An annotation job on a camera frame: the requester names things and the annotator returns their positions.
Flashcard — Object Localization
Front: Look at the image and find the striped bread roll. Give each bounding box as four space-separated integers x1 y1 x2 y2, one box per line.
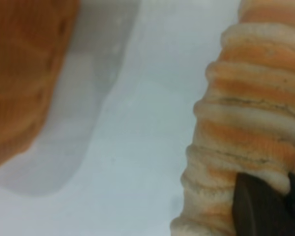
170 0 295 236

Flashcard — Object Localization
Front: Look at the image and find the orange woven wicker basket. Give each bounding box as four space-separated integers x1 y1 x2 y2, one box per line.
0 0 81 173

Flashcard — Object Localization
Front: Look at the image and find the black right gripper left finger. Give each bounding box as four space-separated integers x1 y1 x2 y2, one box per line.
232 172 295 236

